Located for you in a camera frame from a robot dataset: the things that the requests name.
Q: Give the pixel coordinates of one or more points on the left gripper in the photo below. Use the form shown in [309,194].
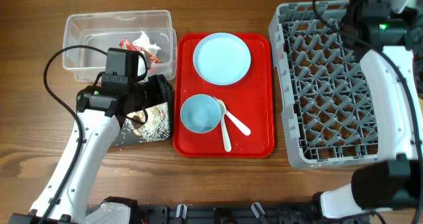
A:
[161,93]

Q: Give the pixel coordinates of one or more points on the light blue bowl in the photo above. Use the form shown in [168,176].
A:
[200,113]

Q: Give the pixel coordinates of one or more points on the white tissue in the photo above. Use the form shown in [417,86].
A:
[144,42]

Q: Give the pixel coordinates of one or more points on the red snack wrapper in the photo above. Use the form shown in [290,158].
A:
[125,44]

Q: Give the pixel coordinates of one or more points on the light blue plate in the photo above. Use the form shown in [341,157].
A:
[222,59]

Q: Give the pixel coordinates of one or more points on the white plastic spoon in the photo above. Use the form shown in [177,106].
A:
[225,135]

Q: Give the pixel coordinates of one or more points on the pink plastic fork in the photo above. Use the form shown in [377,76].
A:
[241,126]

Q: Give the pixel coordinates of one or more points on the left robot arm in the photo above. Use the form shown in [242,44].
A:
[121,95]

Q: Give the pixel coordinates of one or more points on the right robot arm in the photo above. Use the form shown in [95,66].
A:
[382,35]

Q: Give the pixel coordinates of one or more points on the grey dishwasher rack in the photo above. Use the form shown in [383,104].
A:
[327,113]

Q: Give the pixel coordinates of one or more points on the black plastic tray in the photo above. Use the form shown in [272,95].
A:
[118,142]

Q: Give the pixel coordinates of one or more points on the food scraps and rice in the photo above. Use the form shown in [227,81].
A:
[156,125]

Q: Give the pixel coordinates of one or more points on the clear plastic bin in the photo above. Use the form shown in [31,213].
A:
[107,30]

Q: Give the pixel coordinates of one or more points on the red serving tray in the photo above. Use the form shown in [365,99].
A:
[250,100]

